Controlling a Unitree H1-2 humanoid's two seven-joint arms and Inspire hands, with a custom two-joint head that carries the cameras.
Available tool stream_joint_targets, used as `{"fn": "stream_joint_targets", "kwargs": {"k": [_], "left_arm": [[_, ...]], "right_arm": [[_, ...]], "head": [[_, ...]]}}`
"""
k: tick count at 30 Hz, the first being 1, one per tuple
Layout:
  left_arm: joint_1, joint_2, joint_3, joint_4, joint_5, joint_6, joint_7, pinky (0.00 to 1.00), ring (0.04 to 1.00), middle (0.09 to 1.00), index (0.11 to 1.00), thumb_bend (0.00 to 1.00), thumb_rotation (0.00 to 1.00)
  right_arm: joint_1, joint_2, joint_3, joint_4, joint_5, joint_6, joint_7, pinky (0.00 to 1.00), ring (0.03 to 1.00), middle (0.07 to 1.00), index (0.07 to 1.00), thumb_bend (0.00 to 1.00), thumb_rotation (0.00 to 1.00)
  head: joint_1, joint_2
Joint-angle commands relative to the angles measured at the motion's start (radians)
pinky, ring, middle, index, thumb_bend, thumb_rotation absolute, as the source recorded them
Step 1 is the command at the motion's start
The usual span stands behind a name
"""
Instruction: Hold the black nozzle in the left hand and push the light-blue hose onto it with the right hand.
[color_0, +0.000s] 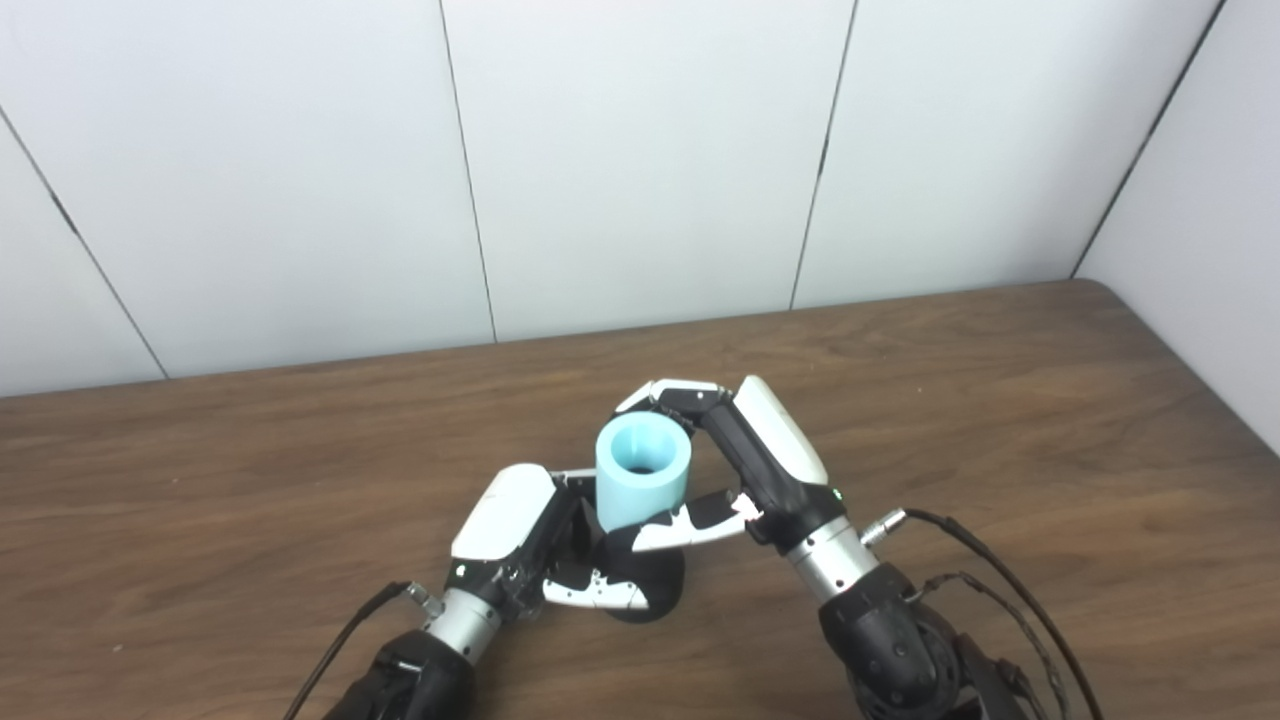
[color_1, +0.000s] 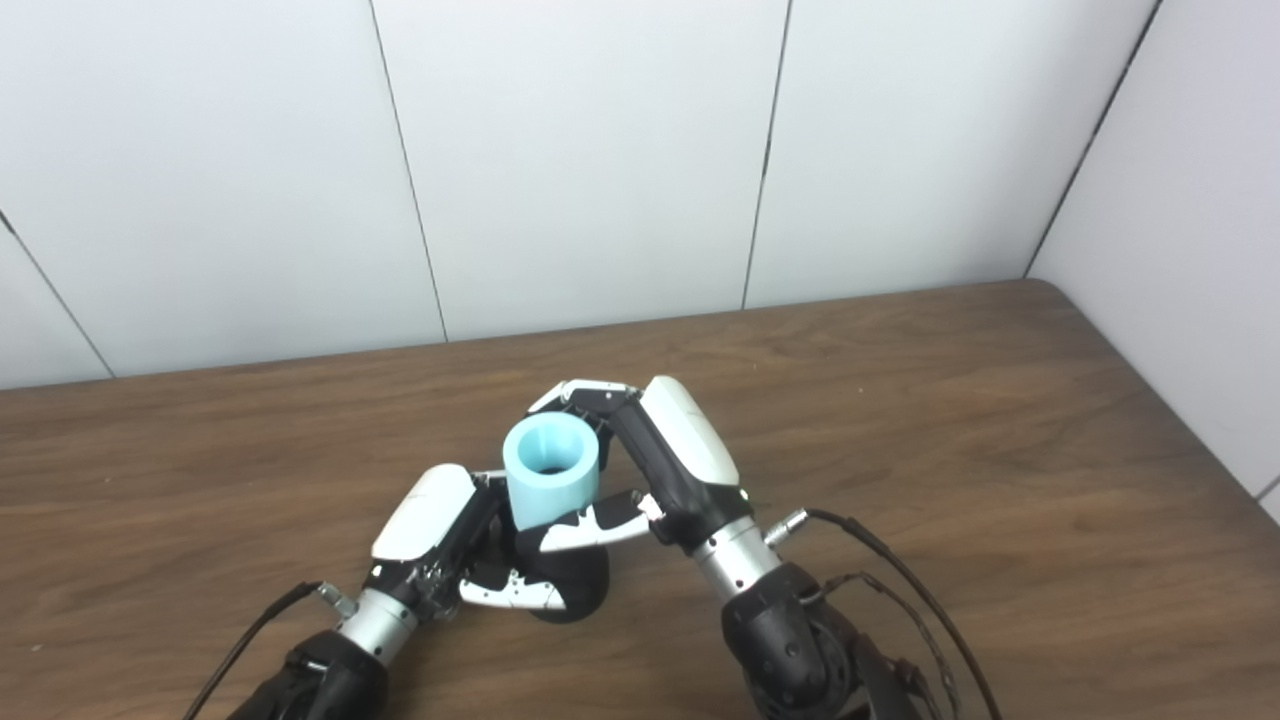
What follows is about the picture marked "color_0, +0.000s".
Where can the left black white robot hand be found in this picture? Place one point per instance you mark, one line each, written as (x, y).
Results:
(505, 515)

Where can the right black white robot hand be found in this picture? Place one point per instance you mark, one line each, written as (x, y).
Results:
(775, 460)

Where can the black funnel-shaped nozzle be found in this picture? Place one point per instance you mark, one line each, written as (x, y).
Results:
(655, 575)

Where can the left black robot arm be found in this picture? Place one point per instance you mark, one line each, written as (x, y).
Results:
(420, 675)

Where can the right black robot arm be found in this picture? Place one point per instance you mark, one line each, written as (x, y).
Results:
(890, 640)

